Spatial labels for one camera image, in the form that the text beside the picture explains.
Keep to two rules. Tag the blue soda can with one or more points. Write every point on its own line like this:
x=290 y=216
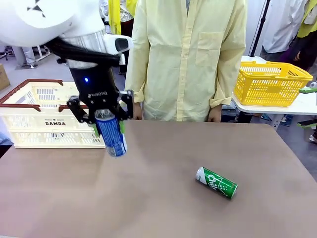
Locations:
x=111 y=134

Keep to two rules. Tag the person's right hand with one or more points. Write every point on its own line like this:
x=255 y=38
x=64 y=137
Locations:
x=138 y=111

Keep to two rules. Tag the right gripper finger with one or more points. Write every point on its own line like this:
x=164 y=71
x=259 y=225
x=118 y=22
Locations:
x=308 y=123
x=308 y=90

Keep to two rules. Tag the black tripod pole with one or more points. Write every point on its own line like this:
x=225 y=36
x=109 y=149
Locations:
x=258 y=27

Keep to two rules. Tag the person's left hand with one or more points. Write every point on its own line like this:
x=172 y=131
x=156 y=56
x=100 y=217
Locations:
x=215 y=115

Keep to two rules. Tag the bystander in yellow vest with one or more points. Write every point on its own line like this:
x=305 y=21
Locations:
x=308 y=32

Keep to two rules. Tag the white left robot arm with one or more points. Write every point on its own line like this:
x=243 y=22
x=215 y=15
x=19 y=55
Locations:
x=44 y=17

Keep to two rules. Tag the green soda can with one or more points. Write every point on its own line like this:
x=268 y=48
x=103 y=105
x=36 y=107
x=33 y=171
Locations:
x=216 y=183

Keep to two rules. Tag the brown cardboard box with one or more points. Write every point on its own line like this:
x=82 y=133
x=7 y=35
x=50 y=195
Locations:
x=3 y=78

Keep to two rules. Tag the white side table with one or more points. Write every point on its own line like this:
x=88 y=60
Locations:
x=304 y=105

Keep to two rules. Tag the yellow plastic shopping basket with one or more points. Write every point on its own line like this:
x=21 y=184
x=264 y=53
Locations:
x=262 y=86

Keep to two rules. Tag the bystander in white shirt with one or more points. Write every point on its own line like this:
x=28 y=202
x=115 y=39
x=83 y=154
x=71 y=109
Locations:
x=282 y=24

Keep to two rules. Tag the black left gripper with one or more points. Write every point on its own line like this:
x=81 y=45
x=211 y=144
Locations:
x=95 y=86

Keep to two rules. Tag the person in pale yellow shirt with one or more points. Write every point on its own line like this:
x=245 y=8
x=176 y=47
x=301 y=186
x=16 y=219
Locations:
x=185 y=62

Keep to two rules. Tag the bystander with yellow garment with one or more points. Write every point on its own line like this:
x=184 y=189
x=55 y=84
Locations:
x=116 y=15

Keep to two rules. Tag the bystander red top grey trousers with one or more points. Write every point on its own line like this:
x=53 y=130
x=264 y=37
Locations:
x=27 y=55

